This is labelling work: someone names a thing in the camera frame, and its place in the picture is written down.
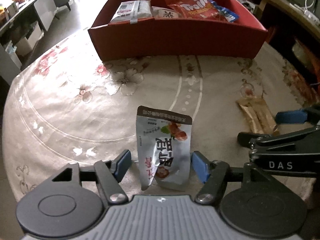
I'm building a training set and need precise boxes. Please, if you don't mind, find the blue white snack packet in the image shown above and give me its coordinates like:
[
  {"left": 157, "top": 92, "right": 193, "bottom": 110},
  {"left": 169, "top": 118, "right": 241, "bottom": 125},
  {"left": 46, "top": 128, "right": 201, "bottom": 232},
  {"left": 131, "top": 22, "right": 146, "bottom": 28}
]
[{"left": 209, "top": 0, "right": 239, "bottom": 23}]

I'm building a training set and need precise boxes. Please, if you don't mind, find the white barcode snack packet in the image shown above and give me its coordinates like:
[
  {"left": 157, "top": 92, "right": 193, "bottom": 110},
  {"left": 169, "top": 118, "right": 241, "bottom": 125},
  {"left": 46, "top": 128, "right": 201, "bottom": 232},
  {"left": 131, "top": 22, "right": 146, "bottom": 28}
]
[{"left": 110, "top": 0, "right": 153, "bottom": 24}]

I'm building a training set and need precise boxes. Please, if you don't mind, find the red Trolli candy bag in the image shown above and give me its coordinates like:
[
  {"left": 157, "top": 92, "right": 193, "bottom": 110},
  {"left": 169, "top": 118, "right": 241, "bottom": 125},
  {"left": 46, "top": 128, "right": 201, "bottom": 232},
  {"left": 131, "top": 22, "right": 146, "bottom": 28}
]
[{"left": 165, "top": 0, "right": 227, "bottom": 22}]

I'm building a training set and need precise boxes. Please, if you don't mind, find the orange tea snack packet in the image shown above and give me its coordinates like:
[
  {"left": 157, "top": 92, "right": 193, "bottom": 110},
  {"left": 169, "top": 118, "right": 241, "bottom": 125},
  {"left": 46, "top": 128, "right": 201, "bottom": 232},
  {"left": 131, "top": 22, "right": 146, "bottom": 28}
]
[{"left": 151, "top": 6, "right": 183, "bottom": 19}]

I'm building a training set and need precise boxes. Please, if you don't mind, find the silver snack pouch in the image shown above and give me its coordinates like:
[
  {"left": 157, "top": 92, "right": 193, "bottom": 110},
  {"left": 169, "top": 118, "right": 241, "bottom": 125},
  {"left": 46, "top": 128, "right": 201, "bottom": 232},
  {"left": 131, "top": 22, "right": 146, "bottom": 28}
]
[{"left": 136, "top": 106, "right": 193, "bottom": 191}]

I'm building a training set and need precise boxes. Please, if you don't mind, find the red cardboard box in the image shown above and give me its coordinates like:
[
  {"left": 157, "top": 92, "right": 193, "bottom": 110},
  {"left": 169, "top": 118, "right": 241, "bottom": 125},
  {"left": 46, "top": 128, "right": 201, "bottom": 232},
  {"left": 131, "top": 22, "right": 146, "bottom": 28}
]
[{"left": 88, "top": 0, "right": 267, "bottom": 61}]

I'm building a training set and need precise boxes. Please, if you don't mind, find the gold snack packet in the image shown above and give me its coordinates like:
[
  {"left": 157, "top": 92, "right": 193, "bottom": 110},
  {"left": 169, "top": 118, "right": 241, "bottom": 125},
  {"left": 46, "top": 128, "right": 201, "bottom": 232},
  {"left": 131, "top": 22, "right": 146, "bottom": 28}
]
[{"left": 236, "top": 98, "right": 279, "bottom": 135}]

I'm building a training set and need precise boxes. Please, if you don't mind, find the white power strip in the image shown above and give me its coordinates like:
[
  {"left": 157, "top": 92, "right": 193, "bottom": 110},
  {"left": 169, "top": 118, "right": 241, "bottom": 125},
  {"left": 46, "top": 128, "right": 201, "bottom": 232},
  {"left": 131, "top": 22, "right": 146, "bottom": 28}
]
[{"left": 303, "top": 0, "right": 319, "bottom": 27}]

